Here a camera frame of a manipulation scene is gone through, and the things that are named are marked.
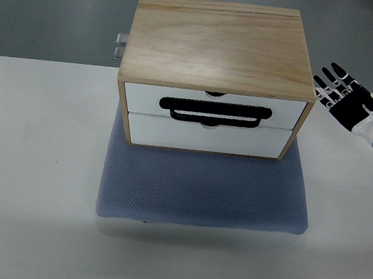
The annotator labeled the wooden drawer cabinet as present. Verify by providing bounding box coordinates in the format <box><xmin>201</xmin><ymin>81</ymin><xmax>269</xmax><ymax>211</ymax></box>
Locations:
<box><xmin>117</xmin><ymin>0</ymin><xmax>316</xmax><ymax>160</ymax></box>

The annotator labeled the metal clamp behind cabinet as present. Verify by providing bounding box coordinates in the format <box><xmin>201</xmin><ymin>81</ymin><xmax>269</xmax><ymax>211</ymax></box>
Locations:
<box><xmin>112</xmin><ymin>33</ymin><xmax>129</xmax><ymax>60</ymax></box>

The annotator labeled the blue-grey mesh mat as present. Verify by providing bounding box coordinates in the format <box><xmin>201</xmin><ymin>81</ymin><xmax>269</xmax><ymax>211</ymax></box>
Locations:
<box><xmin>95</xmin><ymin>113</ymin><xmax>308</xmax><ymax>235</ymax></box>

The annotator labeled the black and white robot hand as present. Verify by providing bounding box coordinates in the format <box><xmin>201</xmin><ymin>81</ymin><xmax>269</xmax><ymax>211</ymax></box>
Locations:
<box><xmin>313</xmin><ymin>62</ymin><xmax>373</xmax><ymax>148</ymax></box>

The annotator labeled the white drawer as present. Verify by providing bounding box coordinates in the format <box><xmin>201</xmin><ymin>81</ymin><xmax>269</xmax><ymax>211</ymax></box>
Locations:
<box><xmin>125</xmin><ymin>83</ymin><xmax>306</xmax><ymax>130</ymax></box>
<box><xmin>128</xmin><ymin>113</ymin><xmax>292</xmax><ymax>159</ymax></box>

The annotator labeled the black drawer handle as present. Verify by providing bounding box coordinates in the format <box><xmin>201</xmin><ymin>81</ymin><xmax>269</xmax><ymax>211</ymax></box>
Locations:
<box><xmin>159</xmin><ymin>97</ymin><xmax>273</xmax><ymax>129</ymax></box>

